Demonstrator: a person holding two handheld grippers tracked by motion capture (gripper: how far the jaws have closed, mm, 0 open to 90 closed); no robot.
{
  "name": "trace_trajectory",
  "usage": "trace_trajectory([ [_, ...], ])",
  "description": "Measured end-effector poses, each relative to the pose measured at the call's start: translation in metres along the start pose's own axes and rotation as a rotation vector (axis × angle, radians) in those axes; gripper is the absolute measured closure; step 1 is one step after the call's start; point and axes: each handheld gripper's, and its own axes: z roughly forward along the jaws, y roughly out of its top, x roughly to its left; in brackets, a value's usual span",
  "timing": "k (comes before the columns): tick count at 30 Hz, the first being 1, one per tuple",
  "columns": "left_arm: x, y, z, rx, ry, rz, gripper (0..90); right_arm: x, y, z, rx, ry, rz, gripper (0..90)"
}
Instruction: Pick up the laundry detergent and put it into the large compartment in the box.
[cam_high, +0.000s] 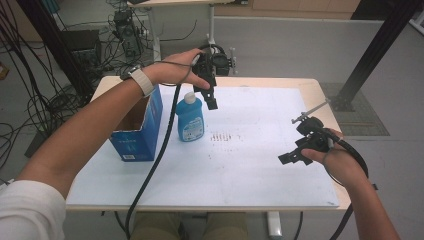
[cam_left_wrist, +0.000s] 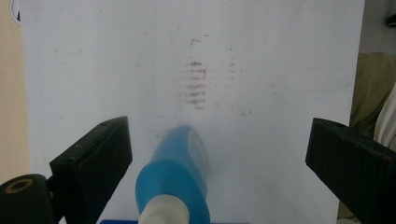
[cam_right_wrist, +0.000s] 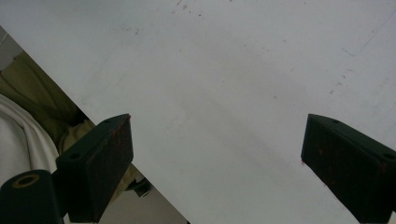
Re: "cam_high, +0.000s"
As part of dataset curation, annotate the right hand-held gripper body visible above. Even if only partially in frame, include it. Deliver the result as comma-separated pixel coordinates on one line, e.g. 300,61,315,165
290,99,335,154

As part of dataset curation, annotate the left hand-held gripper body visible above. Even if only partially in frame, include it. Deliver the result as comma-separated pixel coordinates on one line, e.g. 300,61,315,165
192,44,238,88

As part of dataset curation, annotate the blue bottle with white cap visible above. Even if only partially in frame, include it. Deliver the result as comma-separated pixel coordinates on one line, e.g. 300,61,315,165
175,91,205,143

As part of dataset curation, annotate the blue cardboard box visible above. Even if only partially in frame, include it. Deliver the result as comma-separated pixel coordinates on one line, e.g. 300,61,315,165
109,84,164,163

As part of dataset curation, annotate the person's right hand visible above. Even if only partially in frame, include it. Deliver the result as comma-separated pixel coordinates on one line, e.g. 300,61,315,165
300,128,368,192

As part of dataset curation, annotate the person's left hand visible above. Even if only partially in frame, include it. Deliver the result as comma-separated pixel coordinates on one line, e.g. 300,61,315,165
149,48,212,91

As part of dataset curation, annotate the dark floor mat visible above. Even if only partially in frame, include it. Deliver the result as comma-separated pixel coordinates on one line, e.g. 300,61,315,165
319,82,390,137

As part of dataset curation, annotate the wristwatch with white band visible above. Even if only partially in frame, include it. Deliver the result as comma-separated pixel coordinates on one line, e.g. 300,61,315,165
119,65,156,98

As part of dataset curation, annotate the white table sheet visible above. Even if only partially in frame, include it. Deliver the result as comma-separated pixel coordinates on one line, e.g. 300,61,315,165
65,84,340,208

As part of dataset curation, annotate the white table leg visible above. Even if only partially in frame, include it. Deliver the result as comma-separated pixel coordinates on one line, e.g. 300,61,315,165
266,211,284,239

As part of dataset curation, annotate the black flat box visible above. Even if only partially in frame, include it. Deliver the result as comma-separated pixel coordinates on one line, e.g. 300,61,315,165
61,29,103,68

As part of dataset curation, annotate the person's left leg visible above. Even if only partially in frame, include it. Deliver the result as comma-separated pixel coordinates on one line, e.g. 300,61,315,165
129,212,183,240

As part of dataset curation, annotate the white shirt sleeve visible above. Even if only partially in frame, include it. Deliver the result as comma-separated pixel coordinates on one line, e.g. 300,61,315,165
0,179,67,240

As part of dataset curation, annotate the single black floor cable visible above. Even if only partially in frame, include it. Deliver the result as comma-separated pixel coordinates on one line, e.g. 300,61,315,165
159,19,198,43

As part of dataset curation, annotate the black cable under table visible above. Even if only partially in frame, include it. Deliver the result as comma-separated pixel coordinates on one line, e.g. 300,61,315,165
293,211,304,240

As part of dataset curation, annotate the black metal stand post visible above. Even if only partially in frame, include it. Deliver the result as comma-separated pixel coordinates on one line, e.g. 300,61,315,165
331,0,424,113

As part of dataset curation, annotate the dark stand post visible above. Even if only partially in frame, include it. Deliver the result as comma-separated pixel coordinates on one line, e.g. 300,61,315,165
16,0,94,98

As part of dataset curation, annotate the tangle of black floor cables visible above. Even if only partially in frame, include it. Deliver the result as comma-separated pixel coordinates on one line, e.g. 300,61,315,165
0,3,114,168

